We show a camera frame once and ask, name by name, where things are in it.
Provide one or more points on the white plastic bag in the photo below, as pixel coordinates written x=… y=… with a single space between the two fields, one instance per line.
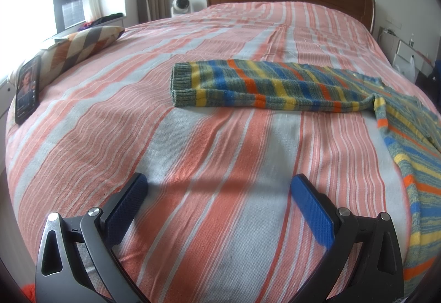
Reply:
x=405 y=65

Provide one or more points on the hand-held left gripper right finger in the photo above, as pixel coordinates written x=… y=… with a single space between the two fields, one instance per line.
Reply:
x=313 y=210

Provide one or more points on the striped knitted sweater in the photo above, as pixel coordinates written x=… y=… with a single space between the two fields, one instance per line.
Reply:
x=275 y=89

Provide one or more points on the white round device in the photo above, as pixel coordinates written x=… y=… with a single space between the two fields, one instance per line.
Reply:
x=181 y=5

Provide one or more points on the dark items on windowsill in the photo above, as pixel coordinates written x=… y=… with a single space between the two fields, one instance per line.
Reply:
x=103 y=20

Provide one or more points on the black smartphone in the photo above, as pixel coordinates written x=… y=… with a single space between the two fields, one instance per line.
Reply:
x=28 y=89

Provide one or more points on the bed with pink striped sheet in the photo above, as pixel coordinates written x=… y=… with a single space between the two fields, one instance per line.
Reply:
x=172 y=151

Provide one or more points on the diagonally striped pillow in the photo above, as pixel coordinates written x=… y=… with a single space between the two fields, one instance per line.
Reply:
x=79 y=48

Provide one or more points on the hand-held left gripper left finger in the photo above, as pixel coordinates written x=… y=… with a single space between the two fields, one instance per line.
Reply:
x=127 y=206

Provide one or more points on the metal rack bar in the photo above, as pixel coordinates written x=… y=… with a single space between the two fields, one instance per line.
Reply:
x=413 y=48

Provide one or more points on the blue cloth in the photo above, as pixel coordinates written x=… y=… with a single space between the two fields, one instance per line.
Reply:
x=438 y=69

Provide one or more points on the white window-side desk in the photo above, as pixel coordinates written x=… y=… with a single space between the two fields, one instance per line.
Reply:
x=7 y=92

